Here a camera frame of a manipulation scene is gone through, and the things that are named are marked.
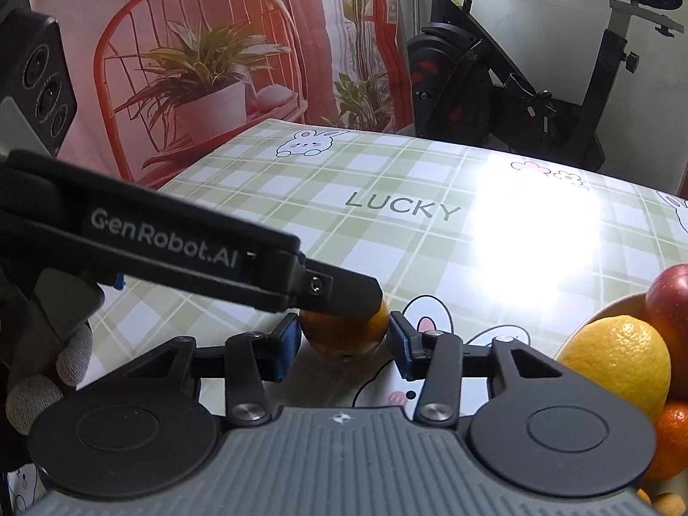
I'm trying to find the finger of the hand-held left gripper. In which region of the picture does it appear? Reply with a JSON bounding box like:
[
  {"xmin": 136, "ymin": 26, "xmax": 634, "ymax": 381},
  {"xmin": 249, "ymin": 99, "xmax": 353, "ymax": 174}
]
[{"xmin": 285, "ymin": 257, "xmax": 384, "ymax": 319}]

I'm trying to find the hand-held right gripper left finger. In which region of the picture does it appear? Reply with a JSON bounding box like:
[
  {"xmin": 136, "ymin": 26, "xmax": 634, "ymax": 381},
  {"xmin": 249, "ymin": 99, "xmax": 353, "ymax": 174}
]
[{"xmin": 123, "ymin": 313, "xmax": 301, "ymax": 427}]

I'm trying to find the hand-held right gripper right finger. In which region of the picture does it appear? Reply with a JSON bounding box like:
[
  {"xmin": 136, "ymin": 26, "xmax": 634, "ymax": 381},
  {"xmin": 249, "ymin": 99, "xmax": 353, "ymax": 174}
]
[{"xmin": 387, "ymin": 310, "xmax": 566, "ymax": 427}]

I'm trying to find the deep orange round orange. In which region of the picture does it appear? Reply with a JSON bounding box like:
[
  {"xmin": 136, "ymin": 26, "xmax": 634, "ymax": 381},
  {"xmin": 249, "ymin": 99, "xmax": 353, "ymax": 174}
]
[{"xmin": 298, "ymin": 298, "xmax": 390, "ymax": 362}]

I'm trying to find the cream round plate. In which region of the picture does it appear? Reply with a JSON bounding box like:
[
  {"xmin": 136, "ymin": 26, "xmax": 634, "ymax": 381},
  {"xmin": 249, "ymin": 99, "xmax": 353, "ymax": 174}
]
[{"xmin": 556, "ymin": 291, "xmax": 651, "ymax": 358}]

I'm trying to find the yellow lemon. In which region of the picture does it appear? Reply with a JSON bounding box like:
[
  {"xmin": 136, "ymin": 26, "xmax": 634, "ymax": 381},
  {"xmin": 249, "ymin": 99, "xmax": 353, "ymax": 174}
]
[{"xmin": 555, "ymin": 314, "xmax": 673, "ymax": 423}]

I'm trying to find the red apple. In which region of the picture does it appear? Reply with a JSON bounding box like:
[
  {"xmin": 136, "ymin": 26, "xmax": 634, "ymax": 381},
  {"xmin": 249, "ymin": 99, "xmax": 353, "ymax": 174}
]
[{"xmin": 645, "ymin": 264, "xmax": 688, "ymax": 367}]

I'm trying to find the small tangerine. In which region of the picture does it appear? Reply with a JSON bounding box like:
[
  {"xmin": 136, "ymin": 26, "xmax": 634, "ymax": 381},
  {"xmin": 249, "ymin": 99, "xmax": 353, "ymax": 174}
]
[{"xmin": 642, "ymin": 400, "xmax": 688, "ymax": 482}]

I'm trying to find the small brown fruit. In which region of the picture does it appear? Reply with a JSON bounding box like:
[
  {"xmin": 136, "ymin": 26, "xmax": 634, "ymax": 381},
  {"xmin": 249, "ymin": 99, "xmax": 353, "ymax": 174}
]
[{"xmin": 637, "ymin": 489, "xmax": 687, "ymax": 516}]

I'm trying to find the person's left hand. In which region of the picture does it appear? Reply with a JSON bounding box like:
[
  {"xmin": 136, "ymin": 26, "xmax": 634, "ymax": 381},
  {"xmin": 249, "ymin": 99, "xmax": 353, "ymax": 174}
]
[{"xmin": 4, "ymin": 327, "xmax": 96, "ymax": 437}]

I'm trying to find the green checked tablecloth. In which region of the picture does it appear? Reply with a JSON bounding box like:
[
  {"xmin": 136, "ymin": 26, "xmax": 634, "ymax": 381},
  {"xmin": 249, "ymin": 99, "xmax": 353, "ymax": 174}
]
[{"xmin": 0, "ymin": 118, "xmax": 688, "ymax": 516}]

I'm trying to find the black exercise bike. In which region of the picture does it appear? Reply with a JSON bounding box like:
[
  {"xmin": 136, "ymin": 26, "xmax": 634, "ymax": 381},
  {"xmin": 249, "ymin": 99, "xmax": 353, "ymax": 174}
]
[{"xmin": 405, "ymin": 0, "xmax": 685, "ymax": 174}]

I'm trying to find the printed backdrop cloth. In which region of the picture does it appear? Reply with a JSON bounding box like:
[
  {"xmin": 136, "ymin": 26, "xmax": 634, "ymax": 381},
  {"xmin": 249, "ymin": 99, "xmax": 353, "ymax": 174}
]
[{"xmin": 0, "ymin": 0, "xmax": 416, "ymax": 195}]

